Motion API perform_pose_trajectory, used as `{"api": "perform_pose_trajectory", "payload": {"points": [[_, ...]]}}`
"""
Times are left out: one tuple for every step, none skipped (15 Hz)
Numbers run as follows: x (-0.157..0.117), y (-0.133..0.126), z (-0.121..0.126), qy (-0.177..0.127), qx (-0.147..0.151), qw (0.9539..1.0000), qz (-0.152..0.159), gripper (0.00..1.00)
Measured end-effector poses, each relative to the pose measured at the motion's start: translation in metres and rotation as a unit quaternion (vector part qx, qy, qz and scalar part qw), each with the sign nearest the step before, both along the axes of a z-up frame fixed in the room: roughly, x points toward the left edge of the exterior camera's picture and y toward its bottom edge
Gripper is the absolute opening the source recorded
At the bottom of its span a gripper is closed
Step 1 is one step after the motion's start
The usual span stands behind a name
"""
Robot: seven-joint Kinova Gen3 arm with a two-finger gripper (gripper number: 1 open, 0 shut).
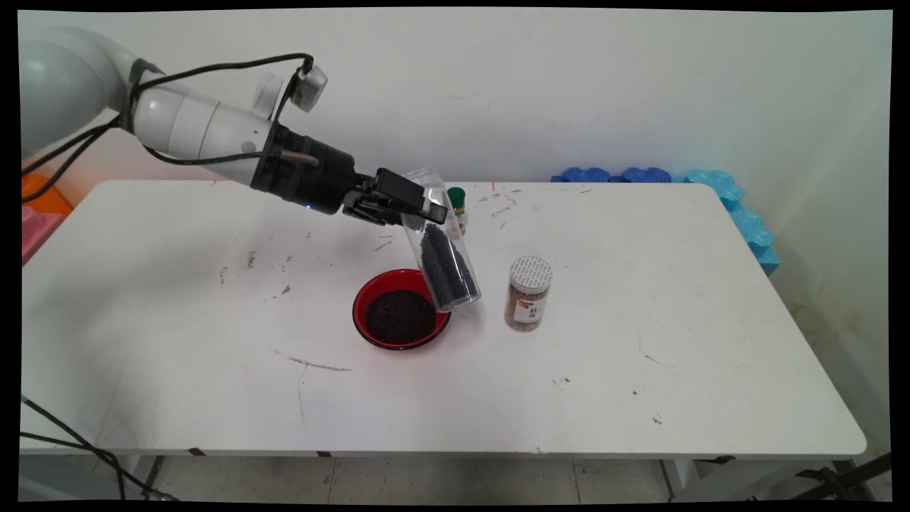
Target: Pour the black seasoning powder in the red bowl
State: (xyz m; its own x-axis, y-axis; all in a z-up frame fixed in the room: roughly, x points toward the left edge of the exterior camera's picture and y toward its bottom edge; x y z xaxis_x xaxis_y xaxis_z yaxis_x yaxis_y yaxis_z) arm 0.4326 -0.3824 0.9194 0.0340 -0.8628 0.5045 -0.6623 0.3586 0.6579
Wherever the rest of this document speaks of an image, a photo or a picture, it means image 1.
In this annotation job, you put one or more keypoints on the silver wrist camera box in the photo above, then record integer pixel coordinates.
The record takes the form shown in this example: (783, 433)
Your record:
(310, 89)

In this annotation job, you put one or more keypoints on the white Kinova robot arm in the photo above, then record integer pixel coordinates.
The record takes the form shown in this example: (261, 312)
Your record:
(192, 128)

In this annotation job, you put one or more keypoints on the clear jar with black seeds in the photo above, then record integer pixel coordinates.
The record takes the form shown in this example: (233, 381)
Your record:
(448, 274)

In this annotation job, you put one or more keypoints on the cyan foam mat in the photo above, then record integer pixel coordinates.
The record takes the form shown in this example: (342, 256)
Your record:
(739, 210)

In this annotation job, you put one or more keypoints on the heap of black seeds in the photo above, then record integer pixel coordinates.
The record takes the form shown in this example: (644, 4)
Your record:
(400, 318)

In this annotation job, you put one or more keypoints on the silver lid spice jar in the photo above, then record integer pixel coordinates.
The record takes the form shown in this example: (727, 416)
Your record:
(530, 291)

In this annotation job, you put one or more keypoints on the red bowl with black rim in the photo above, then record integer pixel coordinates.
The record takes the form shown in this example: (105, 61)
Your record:
(370, 295)

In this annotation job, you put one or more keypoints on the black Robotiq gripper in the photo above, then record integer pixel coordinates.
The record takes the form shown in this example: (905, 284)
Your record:
(313, 174)

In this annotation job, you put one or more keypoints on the dark blue foam mat piece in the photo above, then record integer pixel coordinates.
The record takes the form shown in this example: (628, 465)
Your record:
(647, 175)
(583, 175)

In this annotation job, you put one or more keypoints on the pink box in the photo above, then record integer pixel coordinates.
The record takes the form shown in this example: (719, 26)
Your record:
(35, 235)

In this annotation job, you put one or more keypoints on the green cap spice bottle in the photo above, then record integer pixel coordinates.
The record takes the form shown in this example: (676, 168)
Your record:
(458, 195)

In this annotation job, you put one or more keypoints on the black metal stand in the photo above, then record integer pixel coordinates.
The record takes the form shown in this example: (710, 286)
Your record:
(846, 475)

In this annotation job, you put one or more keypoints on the white table leg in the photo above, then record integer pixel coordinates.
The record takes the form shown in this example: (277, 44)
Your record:
(681, 478)
(151, 476)

